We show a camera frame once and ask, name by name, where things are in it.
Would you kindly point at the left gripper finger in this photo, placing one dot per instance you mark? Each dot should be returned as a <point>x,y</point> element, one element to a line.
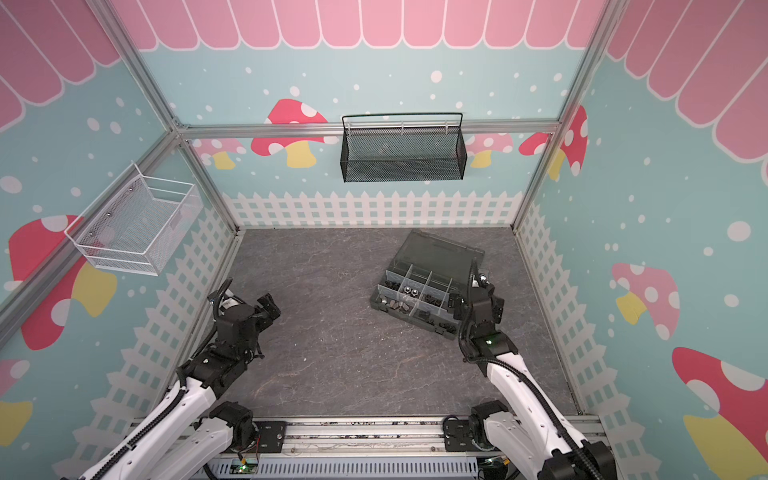
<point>220,303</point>
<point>268,311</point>

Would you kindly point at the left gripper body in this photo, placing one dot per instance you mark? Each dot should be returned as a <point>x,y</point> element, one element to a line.
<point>247,355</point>

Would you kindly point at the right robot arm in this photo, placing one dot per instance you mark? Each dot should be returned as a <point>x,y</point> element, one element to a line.
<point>534,435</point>

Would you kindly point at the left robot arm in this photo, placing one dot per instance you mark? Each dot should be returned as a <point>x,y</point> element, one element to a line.
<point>192,424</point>

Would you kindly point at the green compartment organizer box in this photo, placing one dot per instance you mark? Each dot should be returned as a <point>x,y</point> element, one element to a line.
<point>425,281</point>

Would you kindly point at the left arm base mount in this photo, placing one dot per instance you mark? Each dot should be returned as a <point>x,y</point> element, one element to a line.
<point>261,436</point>

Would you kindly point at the white wire mesh basket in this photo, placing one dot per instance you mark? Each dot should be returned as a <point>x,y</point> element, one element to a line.
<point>137,227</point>

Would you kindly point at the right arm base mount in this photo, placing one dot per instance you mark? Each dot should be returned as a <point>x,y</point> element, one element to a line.
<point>458,435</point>

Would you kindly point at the aluminium rail frame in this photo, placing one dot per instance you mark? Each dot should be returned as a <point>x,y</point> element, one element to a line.
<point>398,435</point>

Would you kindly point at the black wire mesh basket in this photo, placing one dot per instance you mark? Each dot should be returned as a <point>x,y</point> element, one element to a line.
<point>403,147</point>

